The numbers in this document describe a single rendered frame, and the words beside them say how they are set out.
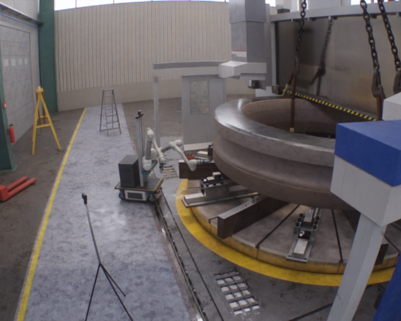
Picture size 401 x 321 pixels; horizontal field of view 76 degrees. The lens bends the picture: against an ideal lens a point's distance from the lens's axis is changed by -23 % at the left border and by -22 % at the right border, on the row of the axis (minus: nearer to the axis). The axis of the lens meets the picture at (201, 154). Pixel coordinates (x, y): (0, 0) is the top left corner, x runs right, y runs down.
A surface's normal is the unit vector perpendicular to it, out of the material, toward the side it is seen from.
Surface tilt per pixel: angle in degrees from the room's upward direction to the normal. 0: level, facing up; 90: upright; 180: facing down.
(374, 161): 90
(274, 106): 90
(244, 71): 90
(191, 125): 90
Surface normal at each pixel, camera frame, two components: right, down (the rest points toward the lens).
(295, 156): -0.57, 0.28
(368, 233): -0.96, 0.11
